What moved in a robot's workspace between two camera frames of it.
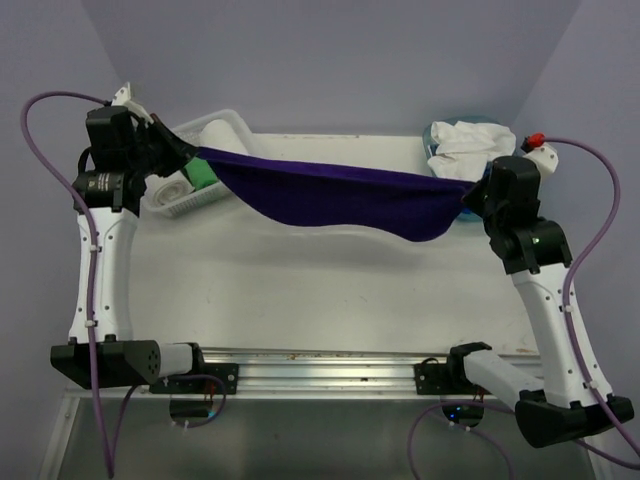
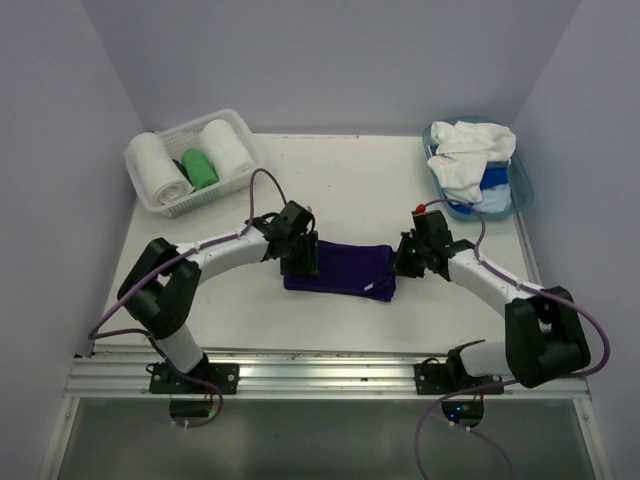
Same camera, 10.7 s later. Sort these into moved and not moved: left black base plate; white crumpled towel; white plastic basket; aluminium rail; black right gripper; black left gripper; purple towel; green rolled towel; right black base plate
Moved: black left gripper; purple towel; black right gripper
Not moved: white plastic basket; aluminium rail; green rolled towel; left black base plate; right black base plate; white crumpled towel
